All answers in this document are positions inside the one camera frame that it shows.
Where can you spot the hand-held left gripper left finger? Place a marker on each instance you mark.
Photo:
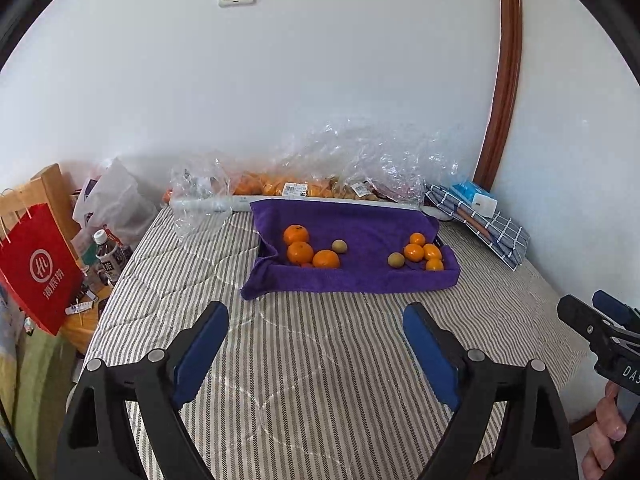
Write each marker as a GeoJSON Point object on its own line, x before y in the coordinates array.
{"type": "Point", "coordinates": [200, 355]}

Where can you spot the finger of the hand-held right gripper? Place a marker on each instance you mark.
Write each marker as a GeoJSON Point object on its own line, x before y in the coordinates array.
{"type": "Point", "coordinates": [610, 307]}
{"type": "Point", "coordinates": [580, 317]}

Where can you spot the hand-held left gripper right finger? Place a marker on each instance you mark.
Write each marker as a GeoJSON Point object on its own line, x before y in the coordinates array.
{"type": "Point", "coordinates": [430, 355]}

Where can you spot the small orange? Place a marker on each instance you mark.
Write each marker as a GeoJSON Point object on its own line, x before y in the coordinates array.
{"type": "Point", "coordinates": [434, 264]}
{"type": "Point", "coordinates": [432, 251]}
{"type": "Point", "coordinates": [413, 252]}
{"type": "Point", "coordinates": [417, 238]}

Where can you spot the yellow-green round fruit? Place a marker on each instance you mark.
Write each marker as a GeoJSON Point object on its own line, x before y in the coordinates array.
{"type": "Point", "coordinates": [340, 246]}
{"type": "Point", "coordinates": [396, 259]}

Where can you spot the large orange with stem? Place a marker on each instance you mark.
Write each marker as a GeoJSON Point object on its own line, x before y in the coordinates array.
{"type": "Point", "coordinates": [326, 259]}

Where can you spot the person's right hand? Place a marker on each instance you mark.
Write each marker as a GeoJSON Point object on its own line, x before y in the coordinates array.
{"type": "Point", "coordinates": [607, 420]}

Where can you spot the checkered blue cloth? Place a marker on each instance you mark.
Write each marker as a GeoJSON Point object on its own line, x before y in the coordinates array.
{"type": "Point", "coordinates": [500, 237]}

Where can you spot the wooden side table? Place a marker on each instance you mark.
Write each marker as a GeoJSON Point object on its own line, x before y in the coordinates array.
{"type": "Point", "coordinates": [82, 327]}

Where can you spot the white-capped drink bottle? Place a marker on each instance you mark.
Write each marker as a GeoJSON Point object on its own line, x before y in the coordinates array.
{"type": "Point", "coordinates": [107, 257]}

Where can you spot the purple towel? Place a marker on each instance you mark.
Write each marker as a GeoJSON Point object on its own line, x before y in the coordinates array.
{"type": "Point", "coordinates": [370, 230]}

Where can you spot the large speckled orange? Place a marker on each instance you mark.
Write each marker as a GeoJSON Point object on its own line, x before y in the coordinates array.
{"type": "Point", "coordinates": [295, 234]}

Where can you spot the blue white tissue pack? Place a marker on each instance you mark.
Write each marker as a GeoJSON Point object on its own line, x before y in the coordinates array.
{"type": "Point", "coordinates": [475, 197]}

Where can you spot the crumpled clear plastic bag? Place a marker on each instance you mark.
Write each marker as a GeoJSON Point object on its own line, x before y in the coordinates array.
{"type": "Point", "coordinates": [200, 190]}

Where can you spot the pile of bagged oranges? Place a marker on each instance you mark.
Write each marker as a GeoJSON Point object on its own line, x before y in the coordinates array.
{"type": "Point", "coordinates": [260, 186]}

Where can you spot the white plastic bag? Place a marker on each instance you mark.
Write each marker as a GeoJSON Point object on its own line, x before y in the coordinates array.
{"type": "Point", "coordinates": [115, 195]}

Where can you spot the red paper bag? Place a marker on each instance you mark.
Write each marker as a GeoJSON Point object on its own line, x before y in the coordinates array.
{"type": "Point", "coordinates": [40, 270]}

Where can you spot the bag of brown longans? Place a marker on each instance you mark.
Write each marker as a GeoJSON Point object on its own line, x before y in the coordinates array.
{"type": "Point", "coordinates": [350, 191]}

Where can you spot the white barcode label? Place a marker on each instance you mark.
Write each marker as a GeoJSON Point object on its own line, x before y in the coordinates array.
{"type": "Point", "coordinates": [295, 189]}

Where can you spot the large clear plastic bag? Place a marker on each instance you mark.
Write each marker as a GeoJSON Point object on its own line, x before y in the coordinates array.
{"type": "Point", "coordinates": [370, 155]}

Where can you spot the wooden chair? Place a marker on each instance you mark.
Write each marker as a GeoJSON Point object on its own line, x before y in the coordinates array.
{"type": "Point", "coordinates": [50, 185]}

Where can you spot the brown wooden door frame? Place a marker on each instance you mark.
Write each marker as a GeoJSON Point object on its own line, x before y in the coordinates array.
{"type": "Point", "coordinates": [505, 70]}

